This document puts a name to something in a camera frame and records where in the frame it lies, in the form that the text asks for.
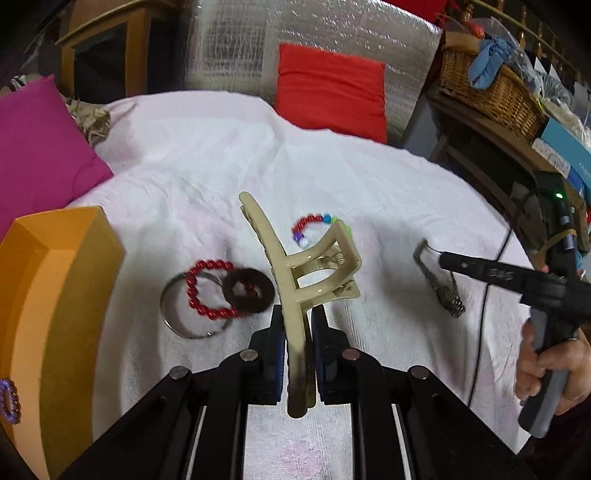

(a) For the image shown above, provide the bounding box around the blue cardboard box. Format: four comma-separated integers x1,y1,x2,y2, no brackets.
531,117,591,199

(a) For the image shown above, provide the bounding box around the dark brown hair tie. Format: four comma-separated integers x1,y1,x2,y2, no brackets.
222,266,276,315

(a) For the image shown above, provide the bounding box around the beige patterned cloth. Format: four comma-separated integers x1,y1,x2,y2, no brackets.
65,95,112,148

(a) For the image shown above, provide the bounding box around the red bead bracelet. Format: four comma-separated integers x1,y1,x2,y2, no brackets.
186,260,241,320

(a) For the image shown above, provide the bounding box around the blue cloth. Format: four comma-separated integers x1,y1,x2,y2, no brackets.
470,36,513,88

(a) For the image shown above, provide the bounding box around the multicoloured bead bracelet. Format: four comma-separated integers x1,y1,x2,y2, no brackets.
291,212,352,246

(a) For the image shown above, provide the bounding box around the wooden cabinet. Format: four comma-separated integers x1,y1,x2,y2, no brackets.
60,0,185,100

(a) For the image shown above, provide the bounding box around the person's right hand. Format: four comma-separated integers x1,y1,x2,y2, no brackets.
515,318,591,416

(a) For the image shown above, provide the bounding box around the pale pink towel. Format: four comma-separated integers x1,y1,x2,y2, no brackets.
58,95,536,480

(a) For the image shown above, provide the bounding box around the silver foil mat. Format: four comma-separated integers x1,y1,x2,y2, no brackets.
182,0,446,148

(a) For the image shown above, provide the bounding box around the thin metal bangle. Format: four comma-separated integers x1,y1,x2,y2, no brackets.
160,272,234,341

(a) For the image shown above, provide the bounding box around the black cable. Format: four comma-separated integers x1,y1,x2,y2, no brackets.
466,226,513,411

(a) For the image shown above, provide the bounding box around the magenta pillow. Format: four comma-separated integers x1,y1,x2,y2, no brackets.
0,75,115,232

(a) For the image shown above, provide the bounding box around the orange cardboard box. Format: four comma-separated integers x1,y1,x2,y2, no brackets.
0,206,127,480

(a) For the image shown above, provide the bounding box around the metal band wristwatch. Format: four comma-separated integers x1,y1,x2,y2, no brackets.
412,239,466,318

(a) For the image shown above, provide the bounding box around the beige hair claw clip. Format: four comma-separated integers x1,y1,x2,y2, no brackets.
239,191,363,420

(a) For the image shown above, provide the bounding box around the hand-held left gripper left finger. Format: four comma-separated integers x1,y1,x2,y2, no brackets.
60,305,289,480

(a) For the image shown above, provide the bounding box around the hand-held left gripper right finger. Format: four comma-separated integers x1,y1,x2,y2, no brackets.
310,307,539,480

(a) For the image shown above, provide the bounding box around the dark wooden side table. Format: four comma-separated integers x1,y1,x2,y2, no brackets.
402,88,591,241

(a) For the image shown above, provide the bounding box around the wicker basket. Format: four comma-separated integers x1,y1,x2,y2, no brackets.
438,46,550,141

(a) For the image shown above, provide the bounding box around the red pillow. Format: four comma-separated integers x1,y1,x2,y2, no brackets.
276,44,389,145

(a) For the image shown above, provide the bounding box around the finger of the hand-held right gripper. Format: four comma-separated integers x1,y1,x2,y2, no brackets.
437,251,566,305

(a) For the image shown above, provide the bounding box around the purple bead bracelet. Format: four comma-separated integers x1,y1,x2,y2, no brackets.
0,379,23,423

